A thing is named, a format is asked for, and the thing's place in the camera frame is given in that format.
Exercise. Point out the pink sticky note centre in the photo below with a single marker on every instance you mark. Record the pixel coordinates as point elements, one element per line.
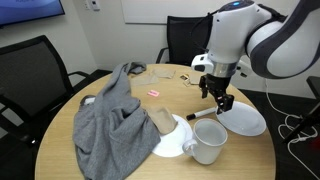
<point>153,93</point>

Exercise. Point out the brown napkin by sweatshirt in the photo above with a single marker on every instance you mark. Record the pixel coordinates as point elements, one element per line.
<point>144,80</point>

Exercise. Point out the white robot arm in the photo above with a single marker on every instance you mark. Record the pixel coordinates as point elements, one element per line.
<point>278,46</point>

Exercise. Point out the brown paper napkin on plate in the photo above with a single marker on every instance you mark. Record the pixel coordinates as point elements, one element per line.
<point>162,118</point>

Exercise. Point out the small white plate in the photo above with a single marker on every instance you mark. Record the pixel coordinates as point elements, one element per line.
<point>171,144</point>

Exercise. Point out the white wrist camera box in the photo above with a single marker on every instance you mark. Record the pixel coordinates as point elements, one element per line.
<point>202,63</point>

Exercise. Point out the black mesh chair side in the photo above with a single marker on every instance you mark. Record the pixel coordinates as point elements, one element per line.
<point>34,85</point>

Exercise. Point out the brown napkin far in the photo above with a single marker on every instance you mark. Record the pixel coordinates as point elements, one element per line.
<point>164,73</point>

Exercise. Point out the grey sweatshirt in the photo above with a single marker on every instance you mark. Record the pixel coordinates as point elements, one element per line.
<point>113,134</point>

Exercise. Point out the black mesh chair far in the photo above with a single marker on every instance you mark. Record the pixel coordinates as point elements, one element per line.
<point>186,38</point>

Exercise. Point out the large white plate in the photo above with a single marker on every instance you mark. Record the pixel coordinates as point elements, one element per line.
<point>243,119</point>

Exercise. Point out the wall mounted screen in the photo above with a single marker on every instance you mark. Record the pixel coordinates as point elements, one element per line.
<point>18,11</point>

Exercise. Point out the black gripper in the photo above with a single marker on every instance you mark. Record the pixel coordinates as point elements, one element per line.
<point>217,86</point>

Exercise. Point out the white mug cup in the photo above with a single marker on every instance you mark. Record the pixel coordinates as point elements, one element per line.
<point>208,139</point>

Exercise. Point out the wall thermostat panel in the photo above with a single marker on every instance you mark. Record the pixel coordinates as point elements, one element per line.
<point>95,5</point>

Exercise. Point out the black camera tripod stand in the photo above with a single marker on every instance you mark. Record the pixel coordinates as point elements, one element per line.
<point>311,118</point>

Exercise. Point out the white marker pen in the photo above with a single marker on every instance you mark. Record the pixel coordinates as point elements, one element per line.
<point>200,113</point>

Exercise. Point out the whiteboard on wall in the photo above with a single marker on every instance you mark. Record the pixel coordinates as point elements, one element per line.
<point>157,11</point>

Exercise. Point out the yellow black tea packet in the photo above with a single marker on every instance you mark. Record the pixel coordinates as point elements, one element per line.
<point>186,79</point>

